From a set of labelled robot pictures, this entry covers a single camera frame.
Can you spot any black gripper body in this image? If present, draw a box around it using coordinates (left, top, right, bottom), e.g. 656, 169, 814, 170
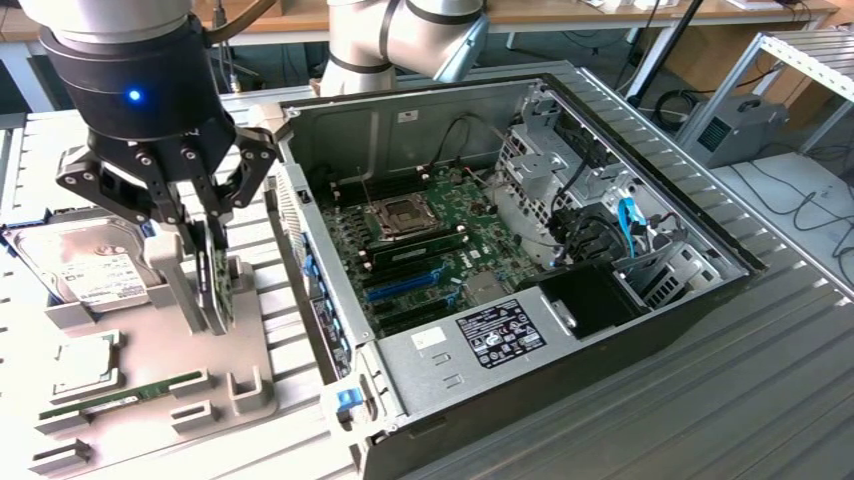
36, 17, 240, 185

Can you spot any low-profile graphics card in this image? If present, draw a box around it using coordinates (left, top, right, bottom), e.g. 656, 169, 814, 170
188, 217, 243, 337

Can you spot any blue disk carrier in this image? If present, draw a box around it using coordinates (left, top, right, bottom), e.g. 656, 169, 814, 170
0, 204, 160, 307

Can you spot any silver hard disk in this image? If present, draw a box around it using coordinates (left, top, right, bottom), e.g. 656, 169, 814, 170
2, 214, 152, 314

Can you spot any installed RAM stick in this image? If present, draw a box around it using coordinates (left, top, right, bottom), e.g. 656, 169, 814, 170
365, 233, 470, 267

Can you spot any green motherboard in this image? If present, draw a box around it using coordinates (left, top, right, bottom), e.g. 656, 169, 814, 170
312, 169, 555, 341

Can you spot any grey parts rack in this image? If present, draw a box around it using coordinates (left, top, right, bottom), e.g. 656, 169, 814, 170
25, 233, 280, 477

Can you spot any blue expansion slot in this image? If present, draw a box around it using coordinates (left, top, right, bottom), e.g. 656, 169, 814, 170
364, 273, 446, 301

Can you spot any silver CPU chip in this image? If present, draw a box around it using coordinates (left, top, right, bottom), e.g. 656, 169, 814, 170
52, 339, 115, 394

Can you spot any green RAM stick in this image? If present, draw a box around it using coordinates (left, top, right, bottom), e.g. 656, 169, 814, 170
37, 369, 201, 421

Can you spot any perforated silver drive cage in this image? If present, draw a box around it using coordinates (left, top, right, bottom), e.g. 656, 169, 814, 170
494, 122, 606, 256

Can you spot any silver chipset heatsink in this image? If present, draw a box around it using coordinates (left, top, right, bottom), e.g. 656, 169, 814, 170
463, 273, 515, 306

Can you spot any silver power supply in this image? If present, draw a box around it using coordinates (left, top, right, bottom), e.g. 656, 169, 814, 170
369, 285, 586, 419

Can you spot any black fan shroud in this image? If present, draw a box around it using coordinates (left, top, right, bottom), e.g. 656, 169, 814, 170
536, 263, 652, 341

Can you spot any silver disk bay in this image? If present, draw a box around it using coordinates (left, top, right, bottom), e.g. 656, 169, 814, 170
599, 164, 728, 314

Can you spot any black stand pole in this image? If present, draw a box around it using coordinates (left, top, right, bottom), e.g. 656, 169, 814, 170
638, 0, 703, 106

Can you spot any open black PC case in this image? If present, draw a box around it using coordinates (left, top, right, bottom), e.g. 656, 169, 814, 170
249, 72, 768, 480

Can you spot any grey cabinet unit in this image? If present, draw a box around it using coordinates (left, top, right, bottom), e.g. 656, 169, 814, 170
690, 94, 792, 169

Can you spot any black camera cable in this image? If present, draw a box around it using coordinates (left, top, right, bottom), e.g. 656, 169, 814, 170
201, 0, 280, 50

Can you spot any black power wire bundle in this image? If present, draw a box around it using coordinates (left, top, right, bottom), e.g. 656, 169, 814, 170
552, 207, 619, 266

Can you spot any wooden desk white frame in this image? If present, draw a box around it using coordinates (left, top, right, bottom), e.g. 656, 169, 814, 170
0, 0, 842, 114

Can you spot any blue data wire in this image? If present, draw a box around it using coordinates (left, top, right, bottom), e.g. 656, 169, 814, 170
616, 197, 646, 261

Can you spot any aluminium frame slat table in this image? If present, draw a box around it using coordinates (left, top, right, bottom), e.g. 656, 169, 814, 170
672, 27, 854, 156

